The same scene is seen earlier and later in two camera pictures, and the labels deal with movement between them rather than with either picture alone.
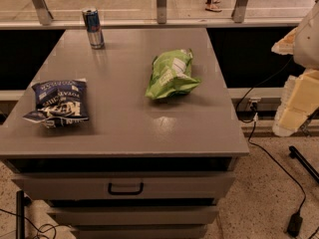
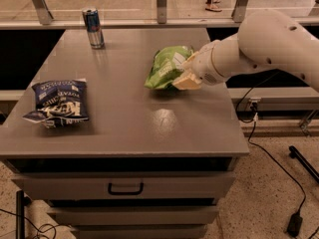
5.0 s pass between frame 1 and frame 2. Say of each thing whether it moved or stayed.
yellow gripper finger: moved
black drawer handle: stayed
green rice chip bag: moved
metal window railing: stayed
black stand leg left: stayed
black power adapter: stayed
